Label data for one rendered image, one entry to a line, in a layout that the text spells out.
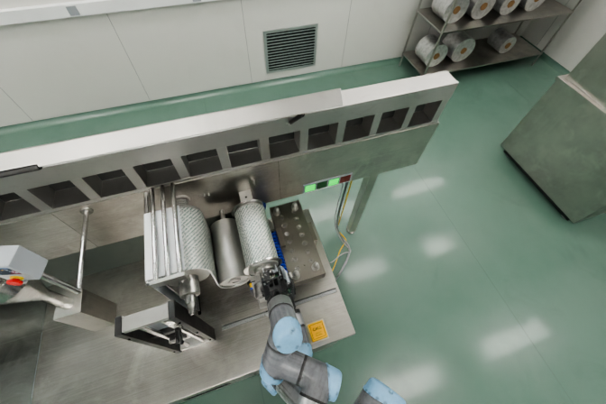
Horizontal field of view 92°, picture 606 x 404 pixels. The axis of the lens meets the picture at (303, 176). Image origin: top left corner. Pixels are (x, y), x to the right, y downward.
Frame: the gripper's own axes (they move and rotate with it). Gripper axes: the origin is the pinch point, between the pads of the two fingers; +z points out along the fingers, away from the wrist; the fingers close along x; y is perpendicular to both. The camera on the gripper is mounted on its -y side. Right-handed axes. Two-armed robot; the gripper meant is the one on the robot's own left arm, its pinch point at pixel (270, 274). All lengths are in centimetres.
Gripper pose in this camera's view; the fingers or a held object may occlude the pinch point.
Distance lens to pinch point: 115.0
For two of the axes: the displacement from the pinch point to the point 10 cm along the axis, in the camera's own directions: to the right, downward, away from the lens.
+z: -2.5, -2.3, 9.4
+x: -9.5, 2.3, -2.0
